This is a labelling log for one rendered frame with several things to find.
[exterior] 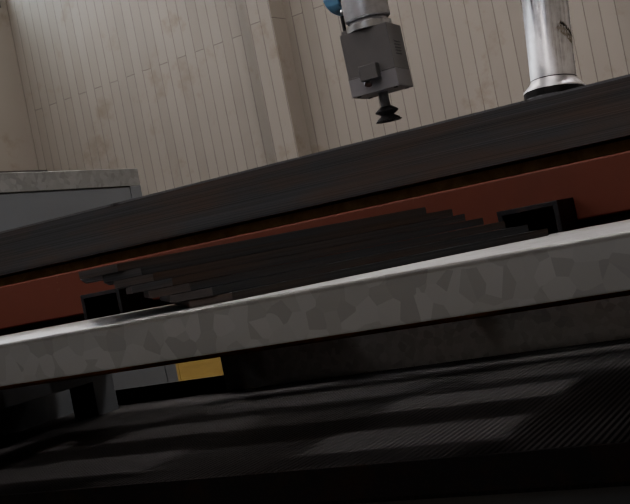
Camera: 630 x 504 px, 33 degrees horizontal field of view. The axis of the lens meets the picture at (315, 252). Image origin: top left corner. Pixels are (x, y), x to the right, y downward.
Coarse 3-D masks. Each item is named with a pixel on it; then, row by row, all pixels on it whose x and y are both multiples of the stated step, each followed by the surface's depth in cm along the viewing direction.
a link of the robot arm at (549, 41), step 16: (528, 0) 197; (544, 0) 195; (560, 0) 195; (528, 16) 197; (544, 16) 195; (560, 16) 195; (528, 32) 197; (544, 32) 195; (560, 32) 195; (528, 48) 198; (544, 48) 195; (560, 48) 194; (544, 64) 195; (560, 64) 194; (544, 80) 194; (560, 80) 193; (576, 80) 194; (528, 96) 196
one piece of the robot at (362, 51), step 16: (352, 32) 170; (368, 32) 169; (384, 32) 168; (400, 32) 172; (352, 48) 170; (368, 48) 169; (384, 48) 168; (400, 48) 171; (352, 64) 171; (368, 64) 168; (384, 64) 168; (400, 64) 170; (352, 80) 171; (368, 80) 169; (384, 80) 168; (400, 80) 168; (352, 96) 171; (368, 96) 173; (384, 96) 171
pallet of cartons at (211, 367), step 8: (200, 360) 595; (208, 360) 601; (216, 360) 608; (176, 368) 576; (184, 368) 582; (192, 368) 588; (200, 368) 594; (208, 368) 600; (216, 368) 606; (184, 376) 581; (192, 376) 587; (200, 376) 593; (208, 376) 599
